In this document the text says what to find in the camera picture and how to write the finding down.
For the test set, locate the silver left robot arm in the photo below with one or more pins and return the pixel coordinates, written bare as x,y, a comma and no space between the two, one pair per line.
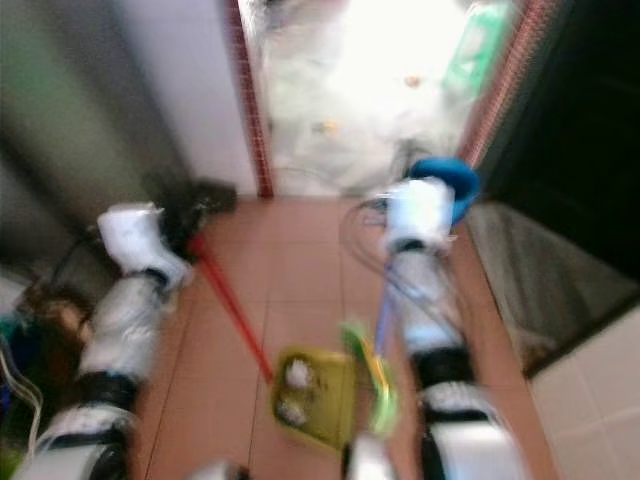
125,330

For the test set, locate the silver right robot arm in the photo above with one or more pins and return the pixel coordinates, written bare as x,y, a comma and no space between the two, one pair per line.
435,320

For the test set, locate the small orange floor item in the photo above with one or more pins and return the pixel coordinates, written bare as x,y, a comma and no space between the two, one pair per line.
328,127
412,80

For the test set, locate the green plastic bag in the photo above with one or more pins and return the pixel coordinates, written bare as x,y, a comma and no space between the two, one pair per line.
480,50

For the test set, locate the dark mesh door panel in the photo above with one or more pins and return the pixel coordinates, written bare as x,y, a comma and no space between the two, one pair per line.
550,280

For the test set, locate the brown clutter pile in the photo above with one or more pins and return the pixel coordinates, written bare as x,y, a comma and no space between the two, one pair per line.
60,322

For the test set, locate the white crumpled paper piece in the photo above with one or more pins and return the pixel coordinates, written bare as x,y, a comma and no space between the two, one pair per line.
298,373
292,411

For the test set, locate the silver left robot leg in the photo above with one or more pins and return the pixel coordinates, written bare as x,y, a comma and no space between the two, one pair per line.
220,472

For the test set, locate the silver robot leg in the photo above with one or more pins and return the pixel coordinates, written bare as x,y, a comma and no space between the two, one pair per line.
370,460
220,472

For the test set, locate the silver right robot leg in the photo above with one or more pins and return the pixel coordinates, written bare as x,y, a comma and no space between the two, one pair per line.
370,460

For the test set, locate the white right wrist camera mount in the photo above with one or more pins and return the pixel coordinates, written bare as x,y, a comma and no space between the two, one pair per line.
418,212

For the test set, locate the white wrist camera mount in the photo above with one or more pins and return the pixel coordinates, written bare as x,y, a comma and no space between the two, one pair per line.
135,240
418,212

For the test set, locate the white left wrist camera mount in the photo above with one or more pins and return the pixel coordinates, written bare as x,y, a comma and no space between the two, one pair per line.
135,240

